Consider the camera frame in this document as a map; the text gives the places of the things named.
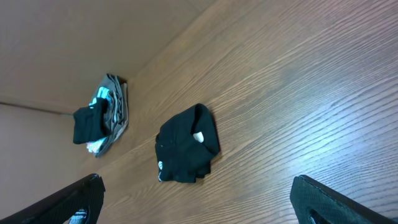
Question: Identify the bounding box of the folded grey shirt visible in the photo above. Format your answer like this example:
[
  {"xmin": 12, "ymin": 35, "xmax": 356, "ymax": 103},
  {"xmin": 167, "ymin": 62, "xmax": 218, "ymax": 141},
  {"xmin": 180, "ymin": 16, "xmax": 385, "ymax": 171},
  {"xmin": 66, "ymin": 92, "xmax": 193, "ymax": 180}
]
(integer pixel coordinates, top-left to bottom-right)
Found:
[{"xmin": 91, "ymin": 73, "xmax": 129, "ymax": 158}]

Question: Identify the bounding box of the black t-shirt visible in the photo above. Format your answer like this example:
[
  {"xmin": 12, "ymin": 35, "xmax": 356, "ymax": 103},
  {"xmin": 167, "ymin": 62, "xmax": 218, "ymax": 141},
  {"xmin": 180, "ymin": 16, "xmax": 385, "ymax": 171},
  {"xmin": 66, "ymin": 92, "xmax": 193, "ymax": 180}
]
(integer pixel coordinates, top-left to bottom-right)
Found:
[{"xmin": 155, "ymin": 103, "xmax": 220, "ymax": 183}]

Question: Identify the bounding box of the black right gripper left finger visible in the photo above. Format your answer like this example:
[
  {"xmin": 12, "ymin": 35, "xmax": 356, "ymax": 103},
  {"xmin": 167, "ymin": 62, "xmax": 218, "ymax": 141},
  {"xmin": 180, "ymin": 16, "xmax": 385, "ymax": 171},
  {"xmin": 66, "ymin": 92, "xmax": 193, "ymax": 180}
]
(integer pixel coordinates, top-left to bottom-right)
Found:
[{"xmin": 1, "ymin": 174, "xmax": 106, "ymax": 224}]

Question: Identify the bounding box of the light blue garment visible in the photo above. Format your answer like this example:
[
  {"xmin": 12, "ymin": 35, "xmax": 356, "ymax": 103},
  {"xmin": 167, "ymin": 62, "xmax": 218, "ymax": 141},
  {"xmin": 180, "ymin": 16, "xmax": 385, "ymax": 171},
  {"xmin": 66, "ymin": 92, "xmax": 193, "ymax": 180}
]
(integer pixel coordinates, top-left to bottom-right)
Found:
[{"xmin": 89, "ymin": 86, "xmax": 112, "ymax": 106}]

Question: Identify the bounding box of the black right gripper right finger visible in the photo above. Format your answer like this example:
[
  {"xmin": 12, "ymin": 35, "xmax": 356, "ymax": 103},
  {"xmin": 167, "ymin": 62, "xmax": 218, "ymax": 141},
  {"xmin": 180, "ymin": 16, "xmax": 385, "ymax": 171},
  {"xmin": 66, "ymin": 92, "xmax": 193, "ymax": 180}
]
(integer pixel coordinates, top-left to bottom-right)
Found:
[{"xmin": 290, "ymin": 175, "xmax": 395, "ymax": 224}]

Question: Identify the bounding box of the folded black shirt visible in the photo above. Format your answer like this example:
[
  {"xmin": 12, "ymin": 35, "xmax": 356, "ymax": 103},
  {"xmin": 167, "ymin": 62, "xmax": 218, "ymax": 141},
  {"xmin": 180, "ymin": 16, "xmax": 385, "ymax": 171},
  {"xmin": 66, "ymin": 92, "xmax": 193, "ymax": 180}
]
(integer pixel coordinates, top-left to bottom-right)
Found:
[{"xmin": 73, "ymin": 98, "xmax": 110, "ymax": 144}]

